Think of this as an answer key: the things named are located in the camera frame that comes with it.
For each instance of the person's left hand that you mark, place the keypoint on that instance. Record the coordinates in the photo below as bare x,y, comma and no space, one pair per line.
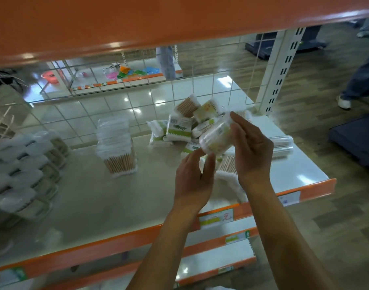
190,187

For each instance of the person's right hand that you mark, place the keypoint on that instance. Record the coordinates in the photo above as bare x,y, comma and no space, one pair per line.
254,157

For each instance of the pile of cotton swab packs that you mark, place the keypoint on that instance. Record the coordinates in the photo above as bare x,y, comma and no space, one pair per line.
180,129

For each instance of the white shelf orange rail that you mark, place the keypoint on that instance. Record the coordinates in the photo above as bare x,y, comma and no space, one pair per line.
96,202

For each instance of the white shelf board orange rim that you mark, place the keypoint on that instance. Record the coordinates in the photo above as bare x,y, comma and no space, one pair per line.
202,247
112,21
214,259

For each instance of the person's right forearm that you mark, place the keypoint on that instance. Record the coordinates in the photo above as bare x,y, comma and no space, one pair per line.
287,244

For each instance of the person's left forearm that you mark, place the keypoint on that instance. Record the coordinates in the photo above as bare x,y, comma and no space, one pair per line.
160,253

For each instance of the person's white garment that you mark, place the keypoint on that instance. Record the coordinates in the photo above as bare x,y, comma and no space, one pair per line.
217,288

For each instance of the distant white orange shelf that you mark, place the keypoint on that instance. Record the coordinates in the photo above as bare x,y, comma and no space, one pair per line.
112,78

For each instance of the plain white price label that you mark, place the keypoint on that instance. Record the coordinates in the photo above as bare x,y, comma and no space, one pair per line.
290,198

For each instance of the narrow green price label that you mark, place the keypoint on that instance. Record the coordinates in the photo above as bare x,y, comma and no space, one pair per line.
237,237

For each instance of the blue plastic item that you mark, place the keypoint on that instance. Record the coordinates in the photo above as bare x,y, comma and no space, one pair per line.
151,70

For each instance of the green plastic item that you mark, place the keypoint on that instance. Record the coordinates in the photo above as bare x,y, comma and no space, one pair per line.
133,73

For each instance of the pink plastic basin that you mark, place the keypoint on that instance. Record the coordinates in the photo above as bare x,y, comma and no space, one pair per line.
112,75

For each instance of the red plastic basin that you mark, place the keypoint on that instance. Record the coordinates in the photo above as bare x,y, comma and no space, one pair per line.
50,76

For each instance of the price label green arrow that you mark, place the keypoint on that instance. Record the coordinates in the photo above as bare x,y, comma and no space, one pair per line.
4,276

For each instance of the white slotted end post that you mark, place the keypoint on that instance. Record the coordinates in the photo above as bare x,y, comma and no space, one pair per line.
281,69

